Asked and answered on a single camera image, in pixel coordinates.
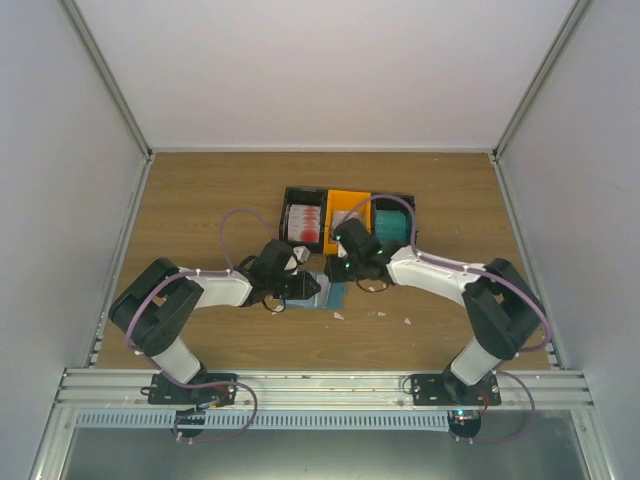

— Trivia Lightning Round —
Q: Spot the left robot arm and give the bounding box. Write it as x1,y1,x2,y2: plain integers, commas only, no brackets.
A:
108,239,321,404

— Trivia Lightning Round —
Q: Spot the left black bin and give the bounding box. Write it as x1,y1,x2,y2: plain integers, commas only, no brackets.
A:
279,187,328,254

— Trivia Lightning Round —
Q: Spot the teal cards stack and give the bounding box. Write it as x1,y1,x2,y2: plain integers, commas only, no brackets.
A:
374,210,411,245

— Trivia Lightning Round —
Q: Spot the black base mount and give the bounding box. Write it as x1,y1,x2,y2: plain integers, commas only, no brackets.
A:
140,372,238,406
402,373,502,407

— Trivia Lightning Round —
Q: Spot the yellow bin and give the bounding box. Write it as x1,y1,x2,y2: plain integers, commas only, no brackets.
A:
323,189,373,255

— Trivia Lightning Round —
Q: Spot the aluminium front rail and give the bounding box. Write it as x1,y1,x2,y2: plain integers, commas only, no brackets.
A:
55,369,594,411

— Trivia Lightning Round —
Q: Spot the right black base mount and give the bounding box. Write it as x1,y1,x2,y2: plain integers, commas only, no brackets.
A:
402,373,502,407

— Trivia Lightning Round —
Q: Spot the white red cards pile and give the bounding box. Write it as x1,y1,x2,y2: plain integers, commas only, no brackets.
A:
330,210,362,234

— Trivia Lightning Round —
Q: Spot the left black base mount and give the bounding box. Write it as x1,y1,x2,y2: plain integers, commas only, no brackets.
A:
140,372,238,406

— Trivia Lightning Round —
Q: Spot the grey slotted cable duct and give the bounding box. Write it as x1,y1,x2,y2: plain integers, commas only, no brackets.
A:
76,409,449,432

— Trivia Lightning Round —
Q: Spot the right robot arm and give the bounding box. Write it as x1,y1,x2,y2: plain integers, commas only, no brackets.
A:
327,219,551,405

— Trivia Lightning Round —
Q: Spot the blue card holder wallet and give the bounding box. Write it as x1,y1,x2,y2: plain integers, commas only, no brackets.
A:
286,272,347,310

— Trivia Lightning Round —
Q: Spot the right black bin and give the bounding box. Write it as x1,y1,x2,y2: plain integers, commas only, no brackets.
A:
371,192,416,246

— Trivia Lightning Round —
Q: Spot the black bin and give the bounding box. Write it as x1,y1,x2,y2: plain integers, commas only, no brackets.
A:
371,192,416,246
279,187,328,254

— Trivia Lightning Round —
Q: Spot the red white cards stack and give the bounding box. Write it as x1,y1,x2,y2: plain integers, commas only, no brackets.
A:
286,204,321,243

